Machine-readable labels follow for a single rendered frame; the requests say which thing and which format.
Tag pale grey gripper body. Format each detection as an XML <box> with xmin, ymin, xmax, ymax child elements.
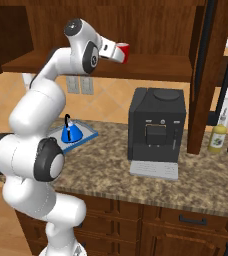
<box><xmin>109</xmin><ymin>41</ymin><xmax>125</xmax><ymax>64</ymax></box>

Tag red mug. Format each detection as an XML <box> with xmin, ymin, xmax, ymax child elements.
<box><xmin>117</xmin><ymin>42</ymin><xmax>131</xmax><ymax>65</ymax></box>

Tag blue-rimmed grey tray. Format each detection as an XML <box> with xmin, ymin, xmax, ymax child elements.
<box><xmin>47</xmin><ymin>119</ymin><xmax>99</xmax><ymax>155</ymax></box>

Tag blue kettle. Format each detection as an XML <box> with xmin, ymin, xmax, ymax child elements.
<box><xmin>60</xmin><ymin>113</ymin><xmax>84</xmax><ymax>145</ymax></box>

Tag wooden cabinet door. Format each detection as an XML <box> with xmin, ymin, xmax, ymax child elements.
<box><xmin>0</xmin><ymin>5</ymin><xmax>34</xmax><ymax>83</ymax></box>
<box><xmin>186</xmin><ymin>0</ymin><xmax>228</xmax><ymax>155</ymax></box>

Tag black coffee machine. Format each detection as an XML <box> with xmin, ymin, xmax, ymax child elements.
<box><xmin>127</xmin><ymin>86</ymin><xmax>187</xmax><ymax>181</ymax></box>

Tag yellow oil bottle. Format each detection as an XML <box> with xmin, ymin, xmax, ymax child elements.
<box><xmin>207</xmin><ymin>107</ymin><xmax>228</xmax><ymax>155</ymax></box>

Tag wooden drawer front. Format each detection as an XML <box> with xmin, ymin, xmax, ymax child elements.
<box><xmin>80</xmin><ymin>194</ymin><xmax>144</xmax><ymax>221</ymax></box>
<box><xmin>141</xmin><ymin>204</ymin><xmax>228</xmax><ymax>238</ymax></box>
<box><xmin>75</xmin><ymin>213</ymin><xmax>143</xmax><ymax>244</ymax></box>

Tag wooden base cupboard door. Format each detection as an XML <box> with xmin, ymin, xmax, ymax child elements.
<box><xmin>139</xmin><ymin>222</ymin><xmax>228</xmax><ymax>256</ymax></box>

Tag wooden wall cabinet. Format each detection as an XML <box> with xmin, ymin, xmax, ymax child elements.
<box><xmin>0</xmin><ymin>0</ymin><xmax>208</xmax><ymax>84</ymax></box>

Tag black cabinet door handle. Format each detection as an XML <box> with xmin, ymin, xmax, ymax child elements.
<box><xmin>193</xmin><ymin>0</ymin><xmax>218</xmax><ymax>104</ymax></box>

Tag black drawer handle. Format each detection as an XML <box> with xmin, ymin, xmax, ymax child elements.
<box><xmin>178</xmin><ymin>214</ymin><xmax>208</xmax><ymax>227</ymax></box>

